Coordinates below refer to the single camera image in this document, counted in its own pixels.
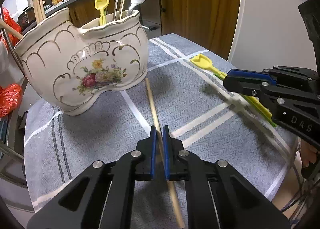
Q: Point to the metal storage rack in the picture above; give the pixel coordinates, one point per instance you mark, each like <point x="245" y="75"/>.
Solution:
<point x="12" y="145"/>

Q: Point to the yellow plastic spoon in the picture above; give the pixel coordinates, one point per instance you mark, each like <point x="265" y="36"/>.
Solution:
<point x="101" y="6"/>
<point x="205" y="63"/>

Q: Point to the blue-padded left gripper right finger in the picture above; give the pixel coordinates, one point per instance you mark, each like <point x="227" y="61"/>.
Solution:
<point x="217" y="195"/>

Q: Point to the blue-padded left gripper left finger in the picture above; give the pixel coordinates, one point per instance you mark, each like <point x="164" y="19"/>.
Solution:
<point x="102" y="195"/>

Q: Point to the wooden chopstick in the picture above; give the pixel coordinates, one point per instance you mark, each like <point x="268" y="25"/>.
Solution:
<point x="37" y="11"/>
<point x="171" y="187"/>

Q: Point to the grey plaid table cloth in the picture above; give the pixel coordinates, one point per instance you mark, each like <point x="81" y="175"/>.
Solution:
<point x="210" y="121"/>

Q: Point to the wooden spoon in holder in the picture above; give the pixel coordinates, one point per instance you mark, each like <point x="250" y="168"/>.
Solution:
<point x="10" y="29"/>

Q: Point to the wooden chopstick in holder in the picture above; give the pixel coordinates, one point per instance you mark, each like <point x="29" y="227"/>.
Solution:
<point x="37" y="11"/>

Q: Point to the cream ceramic double utensil holder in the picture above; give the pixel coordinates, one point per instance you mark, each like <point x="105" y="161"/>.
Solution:
<point x="70" y="67"/>

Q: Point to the built-in steel oven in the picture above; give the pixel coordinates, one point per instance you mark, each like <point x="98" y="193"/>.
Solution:
<point x="150" y="18"/>

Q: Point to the wooden base cabinets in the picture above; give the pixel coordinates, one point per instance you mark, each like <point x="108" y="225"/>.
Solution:
<point x="209" y="23"/>

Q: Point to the person's right hand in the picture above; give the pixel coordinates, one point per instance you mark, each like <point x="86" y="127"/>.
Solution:
<point x="308" y="154"/>

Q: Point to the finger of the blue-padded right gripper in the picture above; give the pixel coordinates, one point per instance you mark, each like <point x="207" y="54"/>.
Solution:
<point x="252" y="74"/>
<point x="241" y="85"/>

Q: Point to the brown rice cooker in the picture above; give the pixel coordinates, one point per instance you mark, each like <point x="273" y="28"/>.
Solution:
<point x="26" y="18"/>

